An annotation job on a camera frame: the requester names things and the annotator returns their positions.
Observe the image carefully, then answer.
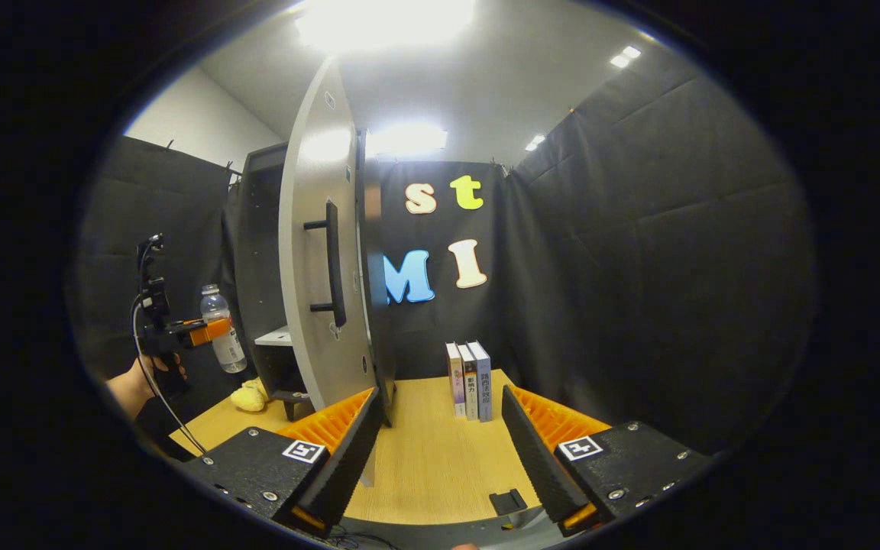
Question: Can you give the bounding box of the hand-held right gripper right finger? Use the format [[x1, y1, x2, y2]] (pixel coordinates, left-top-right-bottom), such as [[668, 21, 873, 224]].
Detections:
[[500, 384, 710, 538]]

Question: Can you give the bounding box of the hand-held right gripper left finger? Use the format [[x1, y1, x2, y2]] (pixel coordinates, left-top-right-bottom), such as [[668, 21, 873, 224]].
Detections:
[[180, 387, 385, 537]]

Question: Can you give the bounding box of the clear plastic bottle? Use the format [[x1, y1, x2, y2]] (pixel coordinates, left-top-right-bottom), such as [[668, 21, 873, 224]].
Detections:
[[199, 283, 249, 375]]

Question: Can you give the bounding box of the dark cabinet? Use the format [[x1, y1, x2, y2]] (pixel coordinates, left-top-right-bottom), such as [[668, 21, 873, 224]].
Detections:
[[232, 143, 312, 422]]

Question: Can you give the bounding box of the beige cabinet door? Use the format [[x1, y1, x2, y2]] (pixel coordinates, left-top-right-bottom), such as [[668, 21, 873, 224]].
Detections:
[[277, 57, 397, 488]]

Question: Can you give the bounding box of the black door handle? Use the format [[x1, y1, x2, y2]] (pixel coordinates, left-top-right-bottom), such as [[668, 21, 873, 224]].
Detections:
[[302, 199, 348, 328]]

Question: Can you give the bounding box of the yellow soft toy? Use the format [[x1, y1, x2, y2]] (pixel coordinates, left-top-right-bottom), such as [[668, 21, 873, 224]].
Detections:
[[229, 377, 270, 413]]

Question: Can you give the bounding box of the grey blue spine book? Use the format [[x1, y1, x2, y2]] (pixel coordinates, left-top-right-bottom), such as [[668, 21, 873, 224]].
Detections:
[[467, 340, 493, 423]]

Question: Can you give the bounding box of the white spine book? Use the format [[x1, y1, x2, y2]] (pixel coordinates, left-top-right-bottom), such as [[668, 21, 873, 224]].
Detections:
[[457, 343, 480, 422]]

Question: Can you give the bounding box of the black backdrop cloth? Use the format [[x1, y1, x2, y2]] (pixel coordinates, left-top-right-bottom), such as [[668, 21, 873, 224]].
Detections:
[[367, 53, 819, 459], [73, 136, 247, 430]]

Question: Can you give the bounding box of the large ceiling light panel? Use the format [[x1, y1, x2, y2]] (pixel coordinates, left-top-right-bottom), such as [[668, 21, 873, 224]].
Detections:
[[293, 0, 477, 54]]

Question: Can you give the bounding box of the small black bracket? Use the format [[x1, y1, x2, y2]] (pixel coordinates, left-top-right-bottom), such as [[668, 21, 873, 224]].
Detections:
[[488, 488, 529, 516]]

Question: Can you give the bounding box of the thin black cable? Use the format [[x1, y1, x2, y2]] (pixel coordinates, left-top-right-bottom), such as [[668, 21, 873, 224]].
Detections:
[[131, 294, 209, 457]]

